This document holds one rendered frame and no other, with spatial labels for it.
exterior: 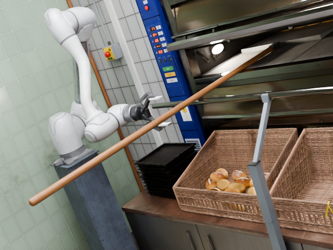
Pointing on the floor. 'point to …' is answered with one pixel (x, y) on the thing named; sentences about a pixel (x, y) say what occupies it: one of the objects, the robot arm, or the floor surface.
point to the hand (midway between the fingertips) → (163, 110)
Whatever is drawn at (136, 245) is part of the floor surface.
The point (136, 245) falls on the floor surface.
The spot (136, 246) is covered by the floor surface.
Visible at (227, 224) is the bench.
